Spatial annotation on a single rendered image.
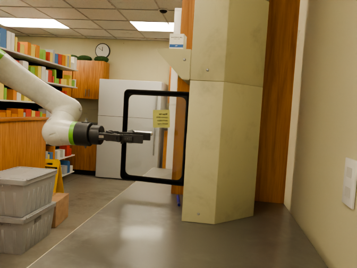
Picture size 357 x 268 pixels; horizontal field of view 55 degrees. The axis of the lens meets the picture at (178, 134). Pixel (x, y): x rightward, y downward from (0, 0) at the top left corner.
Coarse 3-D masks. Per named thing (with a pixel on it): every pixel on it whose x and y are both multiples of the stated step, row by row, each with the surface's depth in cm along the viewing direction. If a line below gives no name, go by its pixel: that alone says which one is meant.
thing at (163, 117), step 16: (144, 96) 149; (160, 96) 147; (128, 112) 151; (144, 112) 149; (160, 112) 147; (176, 112) 145; (128, 128) 151; (144, 128) 149; (160, 128) 148; (176, 128) 146; (128, 144) 152; (144, 144) 150; (160, 144) 148; (176, 144) 146; (128, 160) 152; (144, 160) 150; (160, 160) 148; (176, 160) 147; (144, 176) 150; (160, 176) 149; (176, 176) 147
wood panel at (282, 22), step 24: (192, 0) 147; (288, 0) 142; (192, 24) 148; (288, 24) 143; (288, 48) 144; (264, 72) 145; (288, 72) 144; (264, 96) 146; (288, 96) 145; (264, 120) 147; (288, 120) 145; (264, 144) 147; (264, 168) 148; (264, 192) 148
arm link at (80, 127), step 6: (78, 126) 129; (84, 126) 129; (90, 126) 131; (78, 132) 128; (84, 132) 128; (78, 138) 129; (84, 138) 128; (78, 144) 131; (84, 144) 130; (90, 144) 133
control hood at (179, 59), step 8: (160, 48) 113; (168, 48) 113; (168, 56) 113; (176, 56) 113; (184, 56) 112; (176, 64) 113; (184, 64) 112; (176, 72) 113; (184, 72) 113; (184, 80) 115
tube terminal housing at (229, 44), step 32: (224, 0) 110; (256, 0) 117; (224, 32) 110; (256, 32) 119; (192, 64) 112; (224, 64) 111; (256, 64) 120; (192, 96) 113; (224, 96) 112; (256, 96) 122; (192, 128) 113; (224, 128) 113; (256, 128) 123; (192, 160) 114; (224, 160) 115; (256, 160) 125; (192, 192) 115; (224, 192) 116
